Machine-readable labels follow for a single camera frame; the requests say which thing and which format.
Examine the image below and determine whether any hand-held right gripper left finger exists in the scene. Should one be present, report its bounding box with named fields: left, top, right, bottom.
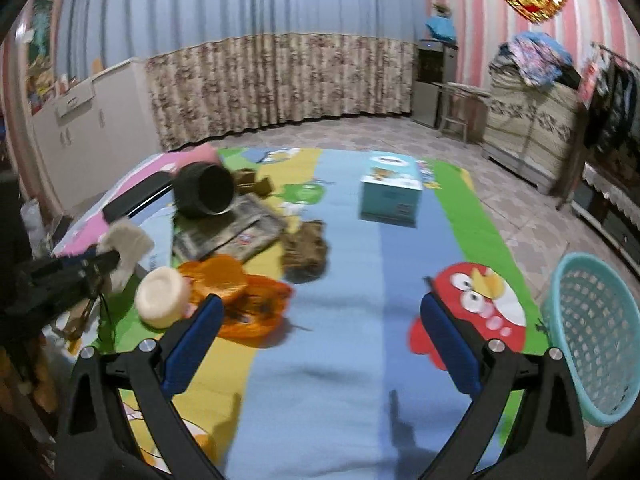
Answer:
left=54, top=292, right=226, bottom=480

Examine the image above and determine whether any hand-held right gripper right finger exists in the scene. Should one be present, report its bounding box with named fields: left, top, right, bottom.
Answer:
left=420, top=290, right=588, bottom=480

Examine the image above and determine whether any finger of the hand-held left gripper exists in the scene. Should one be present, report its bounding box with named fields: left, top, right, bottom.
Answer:
left=50, top=250, right=122, bottom=283

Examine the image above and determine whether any white tissue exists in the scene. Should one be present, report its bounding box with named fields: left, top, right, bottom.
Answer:
left=97, top=222, right=155, bottom=293

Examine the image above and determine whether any cream round lid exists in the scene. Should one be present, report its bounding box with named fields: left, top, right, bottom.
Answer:
left=135, top=266, right=187, bottom=330

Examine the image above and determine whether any orange plastic bag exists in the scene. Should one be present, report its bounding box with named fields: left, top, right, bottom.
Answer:
left=177, top=255, right=293, bottom=338

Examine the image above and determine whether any teal plastic basket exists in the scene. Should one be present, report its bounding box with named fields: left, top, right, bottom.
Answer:
left=542, top=252, right=640, bottom=428

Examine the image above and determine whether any brown paper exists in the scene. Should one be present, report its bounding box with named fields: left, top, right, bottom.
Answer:
left=280, top=220, right=328, bottom=281

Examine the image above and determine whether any black flat case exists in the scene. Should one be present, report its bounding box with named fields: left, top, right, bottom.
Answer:
left=102, top=172, right=176, bottom=223

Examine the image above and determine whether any cartoon printed blanket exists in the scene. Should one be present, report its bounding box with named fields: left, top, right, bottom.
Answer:
left=50, top=145, right=551, bottom=480

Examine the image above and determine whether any black cup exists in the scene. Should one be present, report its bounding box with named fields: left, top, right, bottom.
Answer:
left=172, top=161, right=236, bottom=219

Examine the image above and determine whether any white cabinet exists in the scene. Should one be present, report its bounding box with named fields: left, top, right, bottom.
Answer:
left=30, top=57, right=161, bottom=211

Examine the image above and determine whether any light blue cardboard box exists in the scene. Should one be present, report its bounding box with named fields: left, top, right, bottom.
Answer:
left=359, top=152, right=425, bottom=228

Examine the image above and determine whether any low cabinet with lace cloth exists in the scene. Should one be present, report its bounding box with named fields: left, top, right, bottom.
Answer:
left=572, top=162, right=640, bottom=266

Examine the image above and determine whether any cloth-covered cabinet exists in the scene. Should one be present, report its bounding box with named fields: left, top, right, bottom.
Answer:
left=482, top=67, right=586, bottom=196

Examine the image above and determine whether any small round table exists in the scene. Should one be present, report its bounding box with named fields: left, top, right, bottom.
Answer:
left=437, top=82, right=491, bottom=143

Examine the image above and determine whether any grey water dispenser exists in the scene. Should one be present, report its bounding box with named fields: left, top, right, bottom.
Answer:
left=412, top=40, right=458, bottom=128

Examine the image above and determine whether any blue and floral curtain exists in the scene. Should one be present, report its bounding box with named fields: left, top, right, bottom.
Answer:
left=50, top=0, right=431, bottom=151

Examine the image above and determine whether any row of hanging clothes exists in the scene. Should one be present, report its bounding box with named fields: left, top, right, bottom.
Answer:
left=580, top=55, right=640, bottom=148

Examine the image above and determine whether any red hanging bag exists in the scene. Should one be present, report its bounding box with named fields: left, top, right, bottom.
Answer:
left=577, top=57, right=601, bottom=108

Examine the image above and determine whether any pile of folded clothes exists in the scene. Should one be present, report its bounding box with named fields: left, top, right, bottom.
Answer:
left=492, top=30, right=581, bottom=88

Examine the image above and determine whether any blue cloth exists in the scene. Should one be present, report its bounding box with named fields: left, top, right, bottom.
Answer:
left=425, top=15, right=457, bottom=43

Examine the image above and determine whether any metal clothes rack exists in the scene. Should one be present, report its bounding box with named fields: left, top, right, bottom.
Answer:
left=555, top=42, right=640, bottom=211

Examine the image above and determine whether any wall poster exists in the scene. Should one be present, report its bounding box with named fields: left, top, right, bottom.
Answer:
left=25, top=0, right=56, bottom=116

